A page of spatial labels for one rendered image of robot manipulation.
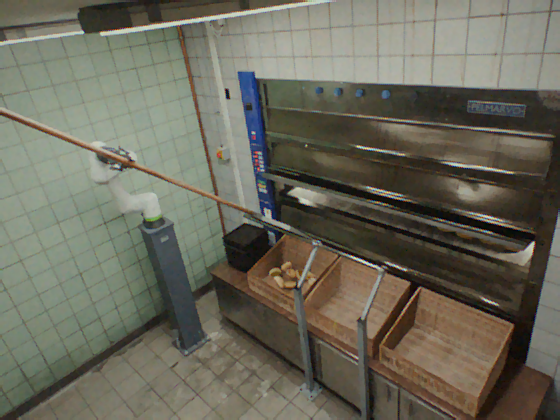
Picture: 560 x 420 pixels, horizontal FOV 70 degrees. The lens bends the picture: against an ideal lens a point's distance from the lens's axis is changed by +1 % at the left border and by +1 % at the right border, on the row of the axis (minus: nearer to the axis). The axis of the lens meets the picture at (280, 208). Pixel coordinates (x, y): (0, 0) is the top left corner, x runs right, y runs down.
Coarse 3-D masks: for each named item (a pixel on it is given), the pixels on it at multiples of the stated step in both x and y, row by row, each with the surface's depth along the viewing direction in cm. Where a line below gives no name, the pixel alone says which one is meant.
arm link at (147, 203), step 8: (136, 200) 286; (144, 200) 285; (152, 200) 287; (136, 208) 287; (144, 208) 287; (152, 208) 288; (160, 208) 297; (144, 216) 292; (152, 216) 290; (160, 216) 296
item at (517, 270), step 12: (300, 204) 308; (312, 204) 301; (336, 216) 286; (348, 216) 279; (360, 216) 277; (372, 228) 266; (384, 228) 259; (396, 228) 257; (408, 240) 249; (420, 240) 243; (432, 240) 241; (444, 252) 234; (456, 252) 229; (468, 252) 226; (480, 264) 221; (492, 264) 216; (504, 264) 213; (516, 264) 212; (516, 276) 209
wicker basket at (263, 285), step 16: (288, 240) 331; (272, 256) 326; (288, 256) 334; (304, 256) 321; (320, 256) 309; (336, 256) 295; (320, 272) 311; (256, 288) 309; (272, 288) 292; (304, 288) 308; (288, 304) 286
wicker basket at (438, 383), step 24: (408, 312) 250; (432, 312) 251; (480, 312) 230; (408, 336) 254; (432, 336) 252; (456, 336) 242; (480, 336) 232; (504, 336) 223; (384, 360) 235; (408, 360) 220; (432, 360) 236; (456, 360) 234; (480, 360) 232; (504, 360) 223; (432, 384) 215; (456, 384) 220; (480, 384) 219; (480, 408) 207
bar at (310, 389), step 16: (304, 240) 262; (352, 256) 237; (304, 272) 254; (384, 272) 223; (368, 304) 222; (304, 320) 264; (304, 336) 269; (304, 352) 276; (304, 368) 286; (304, 384) 300; (368, 400) 251; (368, 416) 257
